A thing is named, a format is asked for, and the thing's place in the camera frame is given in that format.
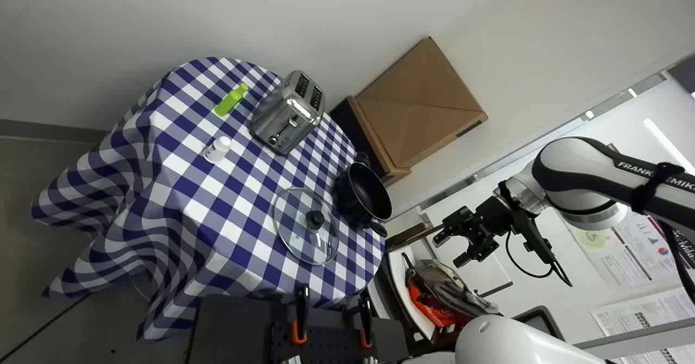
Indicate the clear plastic bag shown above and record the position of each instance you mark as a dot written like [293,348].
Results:
[450,285]

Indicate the cardboard box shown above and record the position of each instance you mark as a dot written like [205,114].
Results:
[418,106]

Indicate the orange tool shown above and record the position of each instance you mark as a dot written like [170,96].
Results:
[429,307]

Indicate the white pill bottle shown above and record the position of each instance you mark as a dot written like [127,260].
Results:
[218,149]

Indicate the white bin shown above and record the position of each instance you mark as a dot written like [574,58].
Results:
[400,282]

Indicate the toaster lever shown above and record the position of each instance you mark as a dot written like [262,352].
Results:
[274,139]

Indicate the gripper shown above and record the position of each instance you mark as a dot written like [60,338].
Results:
[495,215]

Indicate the glass pot lid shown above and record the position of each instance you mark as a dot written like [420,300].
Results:
[304,228]

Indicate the green bottle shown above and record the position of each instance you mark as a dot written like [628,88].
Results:
[230,100]

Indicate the printed paper sheet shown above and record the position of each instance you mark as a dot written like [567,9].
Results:
[624,250]
[646,312]

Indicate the orange black clamp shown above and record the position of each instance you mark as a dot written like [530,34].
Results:
[298,315]
[366,320]

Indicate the blue white checkered tablecloth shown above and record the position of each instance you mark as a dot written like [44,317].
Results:
[179,201]

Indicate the silver toaster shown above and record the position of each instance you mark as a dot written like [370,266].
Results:
[288,111]

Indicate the whiteboard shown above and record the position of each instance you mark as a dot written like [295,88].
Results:
[613,119]

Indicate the black pot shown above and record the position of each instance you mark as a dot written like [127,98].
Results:
[364,193]

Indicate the black box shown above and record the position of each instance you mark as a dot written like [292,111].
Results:
[350,125]

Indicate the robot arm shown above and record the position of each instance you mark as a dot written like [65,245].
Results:
[575,171]

